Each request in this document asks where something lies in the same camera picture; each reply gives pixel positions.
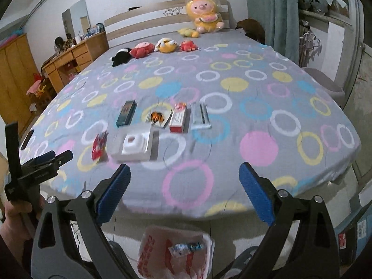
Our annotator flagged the wall mirror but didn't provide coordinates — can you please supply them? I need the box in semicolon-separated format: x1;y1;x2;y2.
62;0;91;40

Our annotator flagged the small red plush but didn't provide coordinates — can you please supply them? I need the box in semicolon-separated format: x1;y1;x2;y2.
179;40;199;53

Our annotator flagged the blue white candy wrapper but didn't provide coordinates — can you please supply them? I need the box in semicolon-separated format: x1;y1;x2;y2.
169;240;204;258

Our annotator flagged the grey blue packet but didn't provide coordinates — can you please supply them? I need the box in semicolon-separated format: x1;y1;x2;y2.
190;104;211;131

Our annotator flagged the teal patterned box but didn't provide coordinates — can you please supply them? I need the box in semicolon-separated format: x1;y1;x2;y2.
116;100;138;128

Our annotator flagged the yellow bee plush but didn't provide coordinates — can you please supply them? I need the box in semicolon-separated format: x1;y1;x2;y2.
154;37;179;54

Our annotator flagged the red crab plush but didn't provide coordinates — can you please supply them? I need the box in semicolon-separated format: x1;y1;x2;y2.
129;42;155;59

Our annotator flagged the pink yellow toy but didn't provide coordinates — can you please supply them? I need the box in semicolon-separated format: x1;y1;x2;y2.
26;74;56;99

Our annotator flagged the white red-print plastic bag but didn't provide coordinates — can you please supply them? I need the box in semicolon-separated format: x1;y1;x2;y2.
137;225;215;279

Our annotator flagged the black phone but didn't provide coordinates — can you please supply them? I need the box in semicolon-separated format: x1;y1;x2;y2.
20;131;34;150

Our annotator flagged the white orange snack packet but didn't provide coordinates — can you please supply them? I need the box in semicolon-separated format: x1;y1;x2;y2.
144;109;173;129

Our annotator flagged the small red packet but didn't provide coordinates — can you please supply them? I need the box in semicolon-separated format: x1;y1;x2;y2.
91;132;109;161

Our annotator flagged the wooden wardrobe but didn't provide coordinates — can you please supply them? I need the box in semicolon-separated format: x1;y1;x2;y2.
0;33;40;136

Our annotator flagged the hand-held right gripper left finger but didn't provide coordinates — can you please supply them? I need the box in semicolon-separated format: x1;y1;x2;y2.
30;163;137;279

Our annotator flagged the black and white plush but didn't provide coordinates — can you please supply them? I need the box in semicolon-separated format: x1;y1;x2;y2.
110;48;133;67

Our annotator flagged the striped wooden headboard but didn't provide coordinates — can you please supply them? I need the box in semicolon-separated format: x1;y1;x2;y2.
104;0;233;50

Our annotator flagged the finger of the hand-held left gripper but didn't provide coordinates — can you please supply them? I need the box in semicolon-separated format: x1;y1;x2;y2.
41;150;74;171
29;150;56;166

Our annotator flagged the large yellow doll plush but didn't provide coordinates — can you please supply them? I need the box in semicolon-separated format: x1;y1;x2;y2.
186;0;225;33

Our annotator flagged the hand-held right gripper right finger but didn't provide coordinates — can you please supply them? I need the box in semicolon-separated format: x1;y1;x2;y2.
238;162;340;279

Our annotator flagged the person's left hand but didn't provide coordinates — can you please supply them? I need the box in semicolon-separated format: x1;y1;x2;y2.
0;194;46;269

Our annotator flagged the circle-print grey bedsheet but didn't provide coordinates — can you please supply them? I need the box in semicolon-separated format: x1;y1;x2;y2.
19;30;362;218

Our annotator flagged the metal wire rack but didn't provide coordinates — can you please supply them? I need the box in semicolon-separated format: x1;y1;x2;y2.
299;20;322;68

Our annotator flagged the grey chair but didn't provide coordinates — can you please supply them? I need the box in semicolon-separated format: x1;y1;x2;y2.
301;67;346;108

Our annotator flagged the blue cardboard box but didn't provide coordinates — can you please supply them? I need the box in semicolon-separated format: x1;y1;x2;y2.
334;206;372;266

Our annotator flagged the wooden desk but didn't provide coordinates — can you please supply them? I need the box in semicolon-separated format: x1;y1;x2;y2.
41;31;110;95

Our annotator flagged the red and white box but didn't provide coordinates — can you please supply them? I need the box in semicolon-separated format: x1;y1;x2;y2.
169;102;187;134

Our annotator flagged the brown plush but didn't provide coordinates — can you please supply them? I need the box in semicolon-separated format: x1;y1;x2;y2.
236;18;266;43

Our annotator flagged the green yellow plush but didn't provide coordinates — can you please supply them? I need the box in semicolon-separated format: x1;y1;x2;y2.
178;27;202;38

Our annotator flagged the teal leaf-print curtain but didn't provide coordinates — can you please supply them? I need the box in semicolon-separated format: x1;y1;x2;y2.
243;0;303;67

